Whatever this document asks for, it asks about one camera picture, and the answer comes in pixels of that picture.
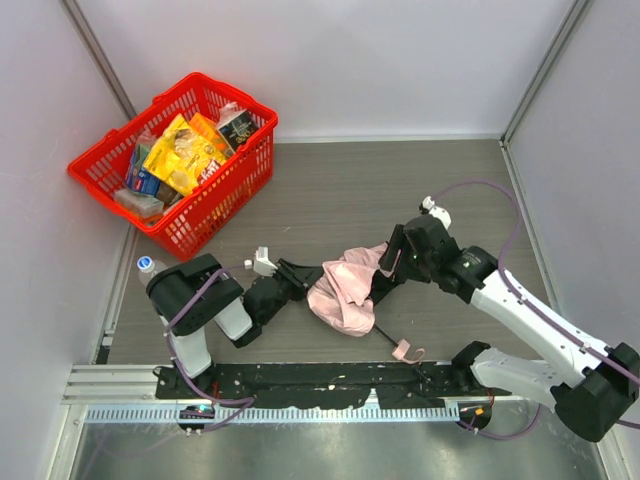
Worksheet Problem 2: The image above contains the pink folding umbrella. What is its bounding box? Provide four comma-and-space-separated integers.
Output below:
305, 240, 426, 365

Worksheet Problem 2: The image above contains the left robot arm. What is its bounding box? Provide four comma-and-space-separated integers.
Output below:
136, 247, 324, 400

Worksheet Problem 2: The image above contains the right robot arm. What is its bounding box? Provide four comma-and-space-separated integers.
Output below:
379, 214, 639, 443

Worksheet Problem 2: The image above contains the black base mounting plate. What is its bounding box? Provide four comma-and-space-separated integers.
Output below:
155, 360, 511, 411

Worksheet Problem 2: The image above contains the red plastic shopping basket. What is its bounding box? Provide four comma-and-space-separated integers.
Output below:
68, 72, 278, 261

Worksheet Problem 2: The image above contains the plastic bottle with blue cap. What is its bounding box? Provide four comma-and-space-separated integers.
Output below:
136, 255, 167, 287

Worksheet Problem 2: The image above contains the red and white snack packet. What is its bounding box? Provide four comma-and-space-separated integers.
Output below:
197, 158, 223, 185

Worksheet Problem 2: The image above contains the clear plastic container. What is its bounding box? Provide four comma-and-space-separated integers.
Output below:
114, 188, 164, 219

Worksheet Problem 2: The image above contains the black box with gold print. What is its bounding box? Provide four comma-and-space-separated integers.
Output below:
217, 110, 258, 152

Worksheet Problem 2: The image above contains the yellow snack bag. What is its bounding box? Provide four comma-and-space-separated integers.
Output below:
144, 114, 227, 196

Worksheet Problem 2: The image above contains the orange snack box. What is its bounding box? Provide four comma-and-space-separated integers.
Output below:
189, 112, 234, 159

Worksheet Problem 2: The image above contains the blue snack packet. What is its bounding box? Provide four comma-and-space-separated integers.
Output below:
125, 144, 160, 196

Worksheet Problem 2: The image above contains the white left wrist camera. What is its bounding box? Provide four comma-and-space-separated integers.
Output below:
244, 246, 278, 276

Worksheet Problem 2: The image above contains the white slotted cable duct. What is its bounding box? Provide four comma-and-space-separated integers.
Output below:
85, 404, 460, 424

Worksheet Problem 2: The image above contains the aluminium frame rail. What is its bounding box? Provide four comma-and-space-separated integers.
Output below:
61, 363, 166, 405

